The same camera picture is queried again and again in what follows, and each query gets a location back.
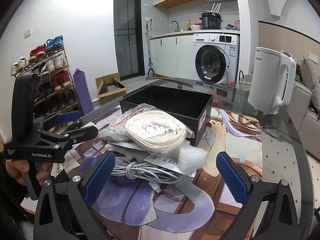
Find white charging cable bundle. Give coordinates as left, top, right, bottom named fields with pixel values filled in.
left=110, top=156, right=185, bottom=194

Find bubble wrap piece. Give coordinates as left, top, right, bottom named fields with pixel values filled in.
left=178, top=144, right=208, bottom=173

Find silver medicine sachet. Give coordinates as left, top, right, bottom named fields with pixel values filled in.
left=143, top=154, right=197, bottom=178

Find cream rope coil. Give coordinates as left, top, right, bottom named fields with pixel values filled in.
left=125, top=110, right=188, bottom=155

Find person's left hand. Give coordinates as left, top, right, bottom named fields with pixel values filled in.
left=5, top=158, right=54, bottom=186

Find wooden shoe rack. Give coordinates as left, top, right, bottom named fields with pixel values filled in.
left=11, top=35, right=83, bottom=118

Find purple rolled yoga mat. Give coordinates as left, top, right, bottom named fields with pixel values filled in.
left=73, top=68, right=94, bottom=115

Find brown cardboard box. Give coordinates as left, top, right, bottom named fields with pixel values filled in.
left=95, top=73, right=127, bottom=106

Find black framed glass door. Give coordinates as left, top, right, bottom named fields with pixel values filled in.
left=114, top=0, right=145, bottom=80

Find black open cardboard box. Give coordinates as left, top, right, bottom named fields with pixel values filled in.
left=120, top=85, right=213, bottom=146

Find grey sofa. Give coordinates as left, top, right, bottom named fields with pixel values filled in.
left=286, top=81, right=319, bottom=159

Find white wicker basket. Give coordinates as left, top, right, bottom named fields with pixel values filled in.
left=238, top=70, right=253, bottom=91

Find white electric kettle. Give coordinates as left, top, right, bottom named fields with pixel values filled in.
left=248, top=47, right=297, bottom=115

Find white kitchen base cabinets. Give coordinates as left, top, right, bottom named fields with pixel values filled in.
left=150, top=35, right=197, bottom=79

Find grey cushion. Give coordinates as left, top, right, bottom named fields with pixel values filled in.
left=300, top=58, right=319, bottom=110

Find white front-load washing machine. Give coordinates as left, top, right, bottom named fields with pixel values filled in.
left=193, top=33, right=240, bottom=86

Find yellow bottle on counter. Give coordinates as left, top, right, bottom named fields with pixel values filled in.
left=187, top=21, right=191, bottom=31

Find pile of colourful clothes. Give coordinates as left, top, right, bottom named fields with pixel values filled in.
left=226, top=20, right=240, bottom=31

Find black pressure cooker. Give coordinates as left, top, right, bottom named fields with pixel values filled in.
left=199, top=12, right=222, bottom=29

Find white wifi router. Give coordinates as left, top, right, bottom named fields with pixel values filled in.
left=202, top=3, right=221, bottom=14

